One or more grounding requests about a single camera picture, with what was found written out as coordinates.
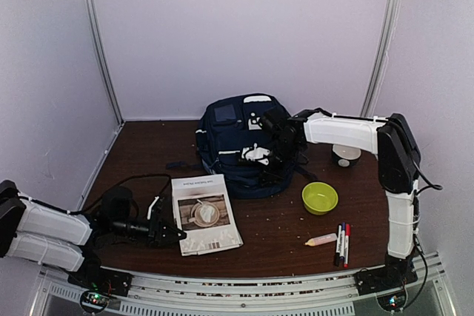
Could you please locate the dark bowl white inside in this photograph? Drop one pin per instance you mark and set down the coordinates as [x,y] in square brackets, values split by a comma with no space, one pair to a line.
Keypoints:
[345,157]

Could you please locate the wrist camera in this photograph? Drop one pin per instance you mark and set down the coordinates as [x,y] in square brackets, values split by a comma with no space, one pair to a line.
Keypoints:
[254,154]
[154,207]

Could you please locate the navy blue student backpack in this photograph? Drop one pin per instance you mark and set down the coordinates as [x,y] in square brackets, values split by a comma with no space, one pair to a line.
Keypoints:
[230,124]

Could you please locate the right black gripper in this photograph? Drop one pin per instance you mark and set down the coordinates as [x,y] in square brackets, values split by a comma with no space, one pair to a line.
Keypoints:
[275,176]

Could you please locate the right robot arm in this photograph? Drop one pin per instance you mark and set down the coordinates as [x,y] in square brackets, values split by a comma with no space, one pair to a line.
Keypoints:
[390,140]

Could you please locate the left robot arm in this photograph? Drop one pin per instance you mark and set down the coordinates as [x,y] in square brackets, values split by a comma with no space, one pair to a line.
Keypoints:
[37,231]

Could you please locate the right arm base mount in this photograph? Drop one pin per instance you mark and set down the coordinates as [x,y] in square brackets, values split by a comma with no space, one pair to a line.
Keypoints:
[389,282]

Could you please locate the white Afternoon Tea book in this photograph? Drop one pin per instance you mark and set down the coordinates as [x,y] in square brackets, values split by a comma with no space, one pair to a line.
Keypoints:
[202,209]

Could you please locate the black marker pen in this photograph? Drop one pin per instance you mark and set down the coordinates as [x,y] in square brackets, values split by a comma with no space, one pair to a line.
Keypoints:
[336,259]

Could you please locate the lime green bowl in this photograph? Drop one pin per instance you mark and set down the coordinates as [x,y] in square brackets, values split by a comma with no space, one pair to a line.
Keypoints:
[319,198]

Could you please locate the cream glue tube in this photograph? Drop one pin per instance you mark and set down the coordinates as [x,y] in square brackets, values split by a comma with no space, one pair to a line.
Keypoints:
[320,240]

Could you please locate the blue marker pen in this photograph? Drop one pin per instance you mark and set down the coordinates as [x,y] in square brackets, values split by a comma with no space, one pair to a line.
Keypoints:
[342,243]

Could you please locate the aluminium frame post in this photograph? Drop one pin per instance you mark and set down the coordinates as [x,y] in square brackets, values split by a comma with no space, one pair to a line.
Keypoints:
[101,60]
[381,58]

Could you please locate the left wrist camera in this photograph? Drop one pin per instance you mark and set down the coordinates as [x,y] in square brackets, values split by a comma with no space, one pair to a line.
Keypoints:
[154,207]

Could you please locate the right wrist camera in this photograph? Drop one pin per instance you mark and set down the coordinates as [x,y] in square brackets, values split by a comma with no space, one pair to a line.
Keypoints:
[254,154]

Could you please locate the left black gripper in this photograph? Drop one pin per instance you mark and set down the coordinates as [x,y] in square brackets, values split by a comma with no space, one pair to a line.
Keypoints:
[160,225]

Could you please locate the front aluminium rail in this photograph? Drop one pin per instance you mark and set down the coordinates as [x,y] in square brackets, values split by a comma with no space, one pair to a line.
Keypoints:
[335,293]

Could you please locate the right aluminium frame post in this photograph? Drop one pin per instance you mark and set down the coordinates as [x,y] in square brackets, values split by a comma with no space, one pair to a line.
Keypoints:
[381,58]

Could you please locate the red marker pen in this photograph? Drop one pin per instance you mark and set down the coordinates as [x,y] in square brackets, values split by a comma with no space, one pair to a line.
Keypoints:
[346,245]

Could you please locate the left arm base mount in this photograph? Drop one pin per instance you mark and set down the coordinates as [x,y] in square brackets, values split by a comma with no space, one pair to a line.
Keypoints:
[101,285]

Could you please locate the left aluminium frame post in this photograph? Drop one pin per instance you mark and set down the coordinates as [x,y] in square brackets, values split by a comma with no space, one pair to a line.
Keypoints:
[101,60]

